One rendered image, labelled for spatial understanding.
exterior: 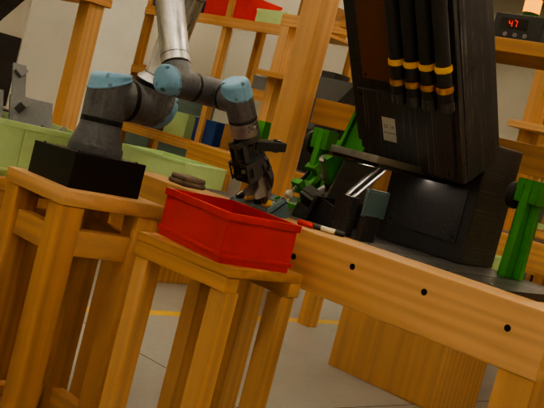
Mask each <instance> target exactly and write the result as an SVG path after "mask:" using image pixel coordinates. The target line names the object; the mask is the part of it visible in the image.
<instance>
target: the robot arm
mask: <svg viewBox="0 0 544 408"><path fill-rule="evenodd" d="M205 1H206V0H155V7H156V16H157V25H158V34H159V35H158V37H157V40H156V42H155V46H154V48H153V50H152V52H151V56H150V58H149V61H148V63H147V67H146V69H145V70H144V71H142V72H139V73H138V74H137V77H136V79H135V81H134V79H133V75H131V74H121V73H114V72H108V71H100V70H95V71H93V72H92V73H91V74H90V78H89V80H88V84H87V90H86V94H85V98H84V102H83V109H82V112H81V117H80V120H79V123H78V125H77V127H76V128H75V130H74V133H73V134H72V136H71V138H70V139H69V141H68V145H67V148H70V149H73V150H76V151H82V152H86V153H90V154H93V155H100V156H104V157H109V158H113V159H122V155H123V150H122V139H121V129H122V126H123V121H125V122H129V123H133V124H136V125H142V126H144V127H147V128H156V129H159V128H163V127H164V126H166V125H168V124H169V123H170V122H171V121H172V119H173V118H174V117H175V115H176V111H177V109H178V104H177V103H178V98H179V99H183V100H188V101H190V102H194V103H197V104H202V105H205V106H208V107H212V108H216V109H218V110H221V111H224V112H226V113H227V119H228V123H229V127H230V131H231V135H232V137H233V140H232V141H230V142H229V143H228V146H229V150H230V154H231V158H232V160H230V161H228V165H229V168H230V173H231V176H232V179H234V178H235V179H236V180H237V181H242V182H244V183H247V184H248V186H247V187H246V189H245V190H244V195H245V196H246V197H249V196H254V199H256V200H257V199H259V198H260V200H261V202H262V203H264V204H266V203H267V202H268V200H269V198H270V195H271V191H272V188H273V185H274V174H273V171H272V166H271V165H270V161H269V159H268V157H267V156H266V154H264V151H272V152H274V153H278V152H285V151H286V149H287V144H286V143H284V142H281V141H280V140H278V139H273V140H270V139H260V138H261V135H260V128H259V124H258V119H257V112H256V108H255V104H254V99H253V90H252V88H251V86H250V82H249V79H247V78H246V77H244V76H232V77H230V78H227V79H224V80H220V79H217V78H215V77H211V76H206V75H204V74H199V73H196V72H193V71H192V70H191V63H190V55H189V40H190V37H191V36H192V33H193V30H194V27H195V25H196V22H197V21H198V17H199V15H200V13H201V10H202V7H203V4H204V2H205ZM231 166H232V167H233V172H234V174H232V168H231Z"/></svg>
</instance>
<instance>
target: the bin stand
mask: <svg viewBox="0 0 544 408"><path fill-rule="evenodd" d="M134 254H136V258H135V261H134V267H133V270H132V274H131V278H130V284H129V287H128V291H127V294H126V298H125V303H124V307H123V310H122V314H121V319H120V323H119V326H118V330H117V336H116V339H115V342H114V346H113V352H112V355H111V359H110V362H109V366H108V371H107V375H106V378H105V382H104V388H103V392H102V395H101V399H100V404H99V408H126V404H127V401H128V397H129V394H130V388H131V385H132V381H133V378H134V372H135V368H136V365H137V362H138V356H139V352H140V349H141V345H142V340H143V337H144V334H145V330H146V327H147V321H148V317H149V314H150V310H151V305H152V301H153V298H154V294H155V289H156V285H157V282H158V278H159V272H160V269H161V266H163V267H166V268H168V269H170V270H173V271H175V272H177V273H179V274H182V275H184V276H186V277H188V278H189V282H188V286H187V289H186V293H185V298H184V302H183V305H182V309H181V314H180V318H179V321H178V325H177V328H176V334H175V338H174V341H173V344H172V349H171V353H170V356H169V360H168V366H167V369H166V372H165V376H164V382H163V385H162V389H161V392H160V396H159V401H158V405H157V408H210V403H211V399H212V396H213V392H214V389H215V384H216V381H217V377H218V374H219V368H220V364H221V361H222V358H223V353H224V349H225V346H226V342H227V336H228V333H229V329H230V326H231V323H232V318H233V314H234V311H235V307H236V301H237V298H238V294H237V293H236V291H237V287H238V284H239V281H240V280H239V278H240V279H244V280H246V281H249V282H251V283H254V284H256V285H258V286H260V287H264V288H266V289H268V290H270V291H268V293H267V296H266V301H265V305H264V308H263V312H262V315H261V320H260V324H259V327H258V331H257V336H256V340H255V343H254V346H253V352H252V355H251V359H250V362H249V367H248V371H247V374H246V377H245V381H244V386H243V389H242V393H241V396H240V402H239V405H238V408H266V403H267V401H268V397H269V394H270V388H271V385H272V382H273V379H274V373H275V369H276V366H277V363H278V357H279V354H280V351H281V347H282V344H283V339H284V335H285V332H286V328H287V323H288V320H289V316H290V313H291V308H292V305H293V301H294V298H297V297H298V294H299V291H300V284H301V282H302V279H303V275H302V274H299V273H296V272H295V271H292V270H287V273H281V272H275V271H270V270H260V269H254V268H249V267H243V266H234V265H228V264H223V263H218V262H216V261H213V260H211V259H210V258H208V257H205V256H203V255H201V254H200V253H197V252H195V251H193V250H192V249H189V248H187V247H185V246H183V245H181V244H178V243H177V242H175V241H173V240H170V239H168V238H167V237H165V236H162V235H160V234H159V233H154V232H141V231H140V232H139V233H138V240H137V242H136V245H135V249H134Z"/></svg>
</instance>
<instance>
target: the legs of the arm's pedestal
mask: <svg viewBox="0 0 544 408"><path fill-rule="evenodd" d="M38 199H39V194H37V193H34V192H32V191H30V190H28V189H25V188H23V187H21V186H19V185H17V184H14V183H12V182H10V181H8V182H7V184H6V190H5V193H4V198H3V201H2V207H1V211H0V358H1V354H2V348H3V344H4V341H5V337H6V331H7V327H8V324H9V320H10V317H11V310H12V307H13V303H14V300H15V293H16V290H17V286H18V283H19V277H20V273H21V270H22V266H23V260H24V257H25V253H26V249H27V246H28V241H29V242H31V243H33V244H35V245H37V246H38V248H37V251H36V257H35V261H34V265H33V268H32V274H31V278H30V281H29V285H28V291H27V294H26V298H25V301H24V306H23V311H22V315H21V318H20V322H19V328H18V332H17V335H16V339H15V344H14V349H13V352H12V356H11V361H10V365H9V369H8V373H7V376H6V380H0V408H99V404H100V399H101V395H102V392H103V388H104V382H105V378H106V375H107V371H108V366H109V362H110V359H111V355H112V352H113V346H114V342H115V339H116V336H117V330H118V326H119V323H120V319H121V314H122V310H123V307H124V303H125V298H126V294H127V291H128V287H129V284H130V278H131V274H132V270H133V267H134V261H135V258H136V254H134V249H135V245H136V242H137V240H138V233H139V232H140V231H141V232H154V233H156V230H157V223H158V222H159V220H157V219H147V218H142V217H136V216H131V215H125V217H124V220H123V224H122V227H121V228H119V227H116V226H114V225H112V224H110V223H108V218H109V215H110V212H104V211H99V210H89V209H84V208H78V207H73V206H63V205H61V204H58V203H56V202H54V201H52V200H49V204H48V207H47V210H45V209H40V208H36V206H37V203H38ZM99 259H100V260H107V261H113V266H112V269H111V273H110V276H109V280H108V286H107V289H106V292H105V296H104V302H103V305H102V309H101V312H100V319H99V322H98V325H97V329H96V335H95V338H94V342H93V345H92V349H91V354H90V358H89V361H88V365H87V370H86V375H85V378H84V382H83V387H82V391H81V394H80V398H79V399H78V398H77V397H76V396H74V395H73V394H72V393H70V392H69V391H67V386H68V383H69V379H70V374H71V370H72V367H73V363H74V357H75V354H76V350H77V346H78V343H79V337H80V334H81V330H82V327H83V321H84V317H85V314H86V311H87V304H88V300H89V297H90V294H91V288H92V284H93V281H94V277H95V274H96V268H97V265H98V261H99Z"/></svg>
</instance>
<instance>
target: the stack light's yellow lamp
mask: <svg viewBox="0 0 544 408"><path fill-rule="evenodd" d="M542 3H543V1H542V0H525V4H524V8H523V11H522V13H523V12H528V13H532V14H535V15H538V16H539V14H540V11H541V8H542Z"/></svg>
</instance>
